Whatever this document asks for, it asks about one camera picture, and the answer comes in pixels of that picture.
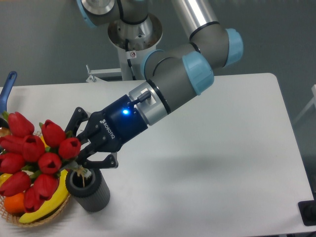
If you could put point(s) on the blue handled saucepan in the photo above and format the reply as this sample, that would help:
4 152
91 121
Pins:
4 95

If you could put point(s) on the woven wicker basket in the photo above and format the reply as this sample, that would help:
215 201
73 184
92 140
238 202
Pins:
10 218

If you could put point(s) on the black device at edge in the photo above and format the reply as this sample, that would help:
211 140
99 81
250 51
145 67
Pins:
308 212

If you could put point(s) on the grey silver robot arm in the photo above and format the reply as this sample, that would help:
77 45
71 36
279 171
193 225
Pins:
171 78

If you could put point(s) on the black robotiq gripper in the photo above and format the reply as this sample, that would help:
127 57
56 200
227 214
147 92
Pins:
107 130

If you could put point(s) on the yellow squash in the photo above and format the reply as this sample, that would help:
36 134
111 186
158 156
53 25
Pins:
43 140

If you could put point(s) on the yellow banana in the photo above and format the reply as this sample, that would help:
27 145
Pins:
51 208

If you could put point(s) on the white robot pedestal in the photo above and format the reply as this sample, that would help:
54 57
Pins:
133 44

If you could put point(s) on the white frame at right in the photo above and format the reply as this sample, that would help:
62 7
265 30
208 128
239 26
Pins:
307 110

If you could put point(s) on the orange fruit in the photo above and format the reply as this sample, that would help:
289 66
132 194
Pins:
14 204

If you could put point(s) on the yellow bell pepper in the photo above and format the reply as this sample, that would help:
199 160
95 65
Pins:
4 177

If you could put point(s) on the dark grey ribbed vase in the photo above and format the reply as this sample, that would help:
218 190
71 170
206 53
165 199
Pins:
92 194

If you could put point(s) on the red tulip bouquet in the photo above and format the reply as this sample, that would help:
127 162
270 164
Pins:
21 127

